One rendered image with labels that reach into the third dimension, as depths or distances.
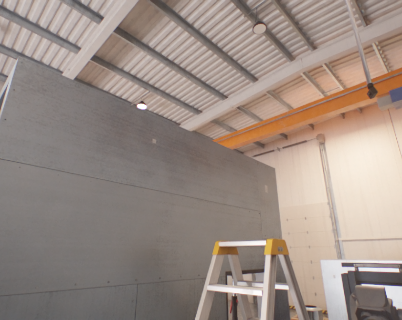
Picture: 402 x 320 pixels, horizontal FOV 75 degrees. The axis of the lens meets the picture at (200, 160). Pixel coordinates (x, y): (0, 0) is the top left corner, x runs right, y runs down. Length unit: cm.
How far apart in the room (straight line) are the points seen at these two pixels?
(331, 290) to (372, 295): 531
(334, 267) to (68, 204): 729
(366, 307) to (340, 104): 738
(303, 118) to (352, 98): 156
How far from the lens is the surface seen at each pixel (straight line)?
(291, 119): 991
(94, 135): 165
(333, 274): 811
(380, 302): 286
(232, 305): 240
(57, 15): 854
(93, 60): 913
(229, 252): 159
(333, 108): 947
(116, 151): 168
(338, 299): 817
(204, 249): 205
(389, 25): 883
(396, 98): 896
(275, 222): 295
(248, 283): 164
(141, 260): 170
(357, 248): 1243
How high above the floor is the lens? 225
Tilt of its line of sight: 20 degrees up
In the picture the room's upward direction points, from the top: straight up
